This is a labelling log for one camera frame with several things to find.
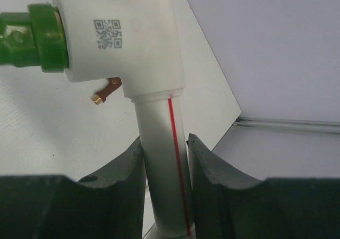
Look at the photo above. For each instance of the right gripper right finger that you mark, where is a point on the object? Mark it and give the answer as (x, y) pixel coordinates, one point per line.
(228, 203)

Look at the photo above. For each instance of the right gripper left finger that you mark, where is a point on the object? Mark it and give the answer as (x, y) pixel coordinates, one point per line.
(107, 203)

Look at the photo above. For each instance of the green faucet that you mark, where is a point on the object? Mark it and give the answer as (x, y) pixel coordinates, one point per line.
(34, 38)

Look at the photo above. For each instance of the dark red faucet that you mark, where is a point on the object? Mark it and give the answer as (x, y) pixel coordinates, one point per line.
(101, 95)

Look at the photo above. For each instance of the white pipe frame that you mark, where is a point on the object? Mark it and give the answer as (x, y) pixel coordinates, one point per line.
(137, 41)

